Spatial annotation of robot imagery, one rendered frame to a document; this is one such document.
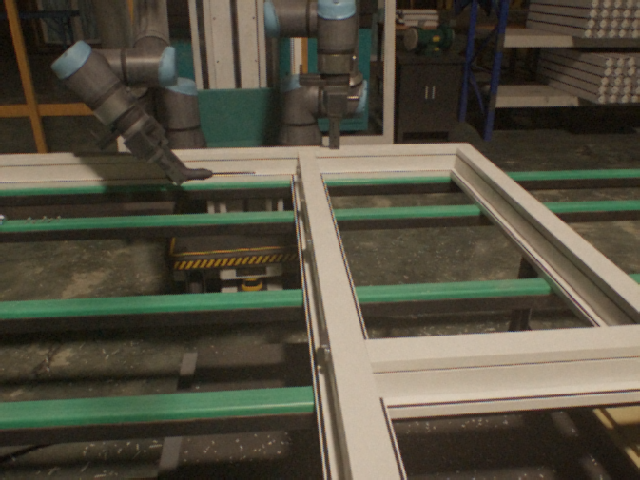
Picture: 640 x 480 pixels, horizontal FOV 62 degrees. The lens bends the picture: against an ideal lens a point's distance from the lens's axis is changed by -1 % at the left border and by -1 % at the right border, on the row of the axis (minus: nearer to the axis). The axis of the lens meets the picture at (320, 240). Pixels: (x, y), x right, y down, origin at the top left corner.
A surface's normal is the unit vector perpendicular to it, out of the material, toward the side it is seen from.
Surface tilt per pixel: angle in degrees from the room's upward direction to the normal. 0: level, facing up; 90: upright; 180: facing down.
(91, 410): 0
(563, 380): 90
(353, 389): 0
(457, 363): 90
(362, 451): 0
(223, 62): 90
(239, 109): 90
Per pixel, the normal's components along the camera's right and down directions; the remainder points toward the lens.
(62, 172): 0.08, 0.43
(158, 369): 0.00, -0.90
